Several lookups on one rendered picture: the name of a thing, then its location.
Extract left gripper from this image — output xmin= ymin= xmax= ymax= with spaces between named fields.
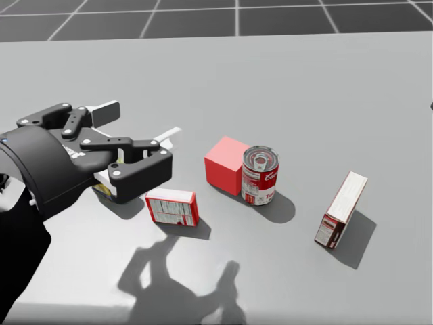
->
xmin=0 ymin=100 xmax=184 ymax=221

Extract pink cube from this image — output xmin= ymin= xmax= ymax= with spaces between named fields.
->
xmin=204 ymin=135 xmax=252 ymax=197

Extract white and yellow carton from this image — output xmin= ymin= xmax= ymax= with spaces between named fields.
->
xmin=91 ymin=155 xmax=124 ymax=201

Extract red and white can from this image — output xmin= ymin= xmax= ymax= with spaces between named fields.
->
xmin=240 ymin=145 xmax=280 ymax=207

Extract red and white carton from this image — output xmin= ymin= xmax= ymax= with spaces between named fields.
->
xmin=313 ymin=171 xmax=369 ymax=250

